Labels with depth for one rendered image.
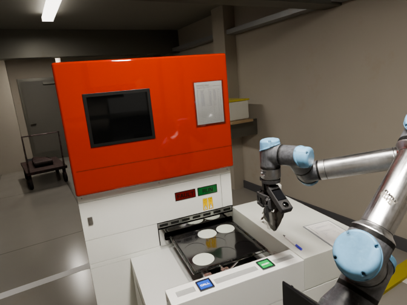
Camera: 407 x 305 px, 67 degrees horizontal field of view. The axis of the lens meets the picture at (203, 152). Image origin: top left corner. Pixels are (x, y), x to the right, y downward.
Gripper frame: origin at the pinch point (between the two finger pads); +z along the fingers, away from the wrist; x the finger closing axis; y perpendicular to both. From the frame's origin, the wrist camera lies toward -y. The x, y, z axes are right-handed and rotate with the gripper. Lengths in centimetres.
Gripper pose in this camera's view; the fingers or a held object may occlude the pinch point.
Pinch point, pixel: (275, 228)
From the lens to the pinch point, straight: 127.0
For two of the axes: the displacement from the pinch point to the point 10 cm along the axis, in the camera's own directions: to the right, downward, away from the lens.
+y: -3.7, -1.8, 9.1
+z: 0.8, 9.7, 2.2
